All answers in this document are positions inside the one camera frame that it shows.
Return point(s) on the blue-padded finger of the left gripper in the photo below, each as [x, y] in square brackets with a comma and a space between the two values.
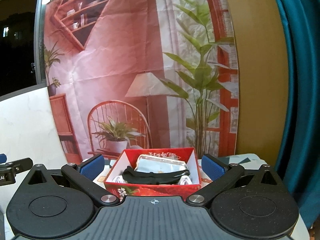
[3, 158]

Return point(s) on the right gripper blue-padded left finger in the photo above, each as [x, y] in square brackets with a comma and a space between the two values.
[81, 178]

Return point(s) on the teal curtain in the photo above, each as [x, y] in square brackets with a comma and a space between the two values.
[298, 159]

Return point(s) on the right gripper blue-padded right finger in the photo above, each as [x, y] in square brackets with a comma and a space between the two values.
[223, 177]

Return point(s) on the red strawberry cardboard box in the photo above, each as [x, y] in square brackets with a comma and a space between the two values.
[187, 185]

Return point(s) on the cartoon print table cloth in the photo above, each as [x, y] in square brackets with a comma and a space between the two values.
[248, 161]

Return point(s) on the printed living room backdrop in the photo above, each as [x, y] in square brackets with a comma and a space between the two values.
[141, 74]

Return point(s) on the blue cotton pad bag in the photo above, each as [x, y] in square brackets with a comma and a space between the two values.
[148, 163]

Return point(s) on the black eye mask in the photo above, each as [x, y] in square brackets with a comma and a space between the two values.
[134, 177]

